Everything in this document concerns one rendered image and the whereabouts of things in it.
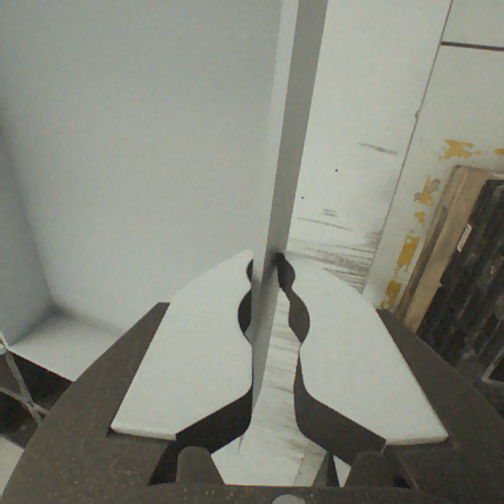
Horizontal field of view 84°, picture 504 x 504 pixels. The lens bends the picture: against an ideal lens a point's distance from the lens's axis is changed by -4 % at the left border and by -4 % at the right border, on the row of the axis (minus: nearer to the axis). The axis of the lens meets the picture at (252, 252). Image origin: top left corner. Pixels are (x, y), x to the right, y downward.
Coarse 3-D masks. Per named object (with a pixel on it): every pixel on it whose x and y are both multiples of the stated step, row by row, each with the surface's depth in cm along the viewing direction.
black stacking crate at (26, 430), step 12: (0, 396) 93; (0, 408) 94; (12, 408) 99; (24, 408) 103; (0, 420) 95; (12, 420) 100; (24, 420) 101; (0, 432) 96; (12, 432) 97; (24, 432) 98; (24, 444) 95
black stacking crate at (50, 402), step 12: (24, 360) 64; (24, 372) 65; (36, 372) 68; (48, 372) 72; (36, 384) 69; (48, 384) 73; (60, 384) 75; (36, 396) 70; (48, 396) 72; (60, 396) 72
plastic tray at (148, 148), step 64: (0, 0) 14; (64, 0) 13; (128, 0) 12; (192, 0) 11; (256, 0) 11; (320, 0) 9; (0, 64) 16; (64, 64) 15; (128, 64) 14; (192, 64) 13; (256, 64) 12; (0, 128) 18; (64, 128) 16; (128, 128) 15; (192, 128) 14; (256, 128) 13; (0, 192) 19; (64, 192) 19; (128, 192) 17; (192, 192) 16; (256, 192) 14; (0, 256) 20; (64, 256) 22; (128, 256) 19; (192, 256) 18; (256, 256) 11; (0, 320) 21; (64, 320) 25; (128, 320) 23; (256, 320) 12; (256, 384) 18
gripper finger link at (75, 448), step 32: (160, 320) 8; (128, 352) 7; (96, 384) 6; (128, 384) 6; (64, 416) 5; (96, 416) 6; (32, 448) 5; (64, 448) 5; (96, 448) 5; (128, 448) 5; (160, 448) 5; (32, 480) 4; (64, 480) 5; (96, 480) 5; (128, 480) 5; (160, 480) 5
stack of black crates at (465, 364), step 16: (432, 304) 109; (448, 304) 95; (432, 320) 106; (448, 320) 93; (432, 336) 101; (448, 336) 89; (464, 336) 83; (448, 352) 89; (464, 352) 78; (464, 368) 92; (480, 384) 93; (496, 400) 94
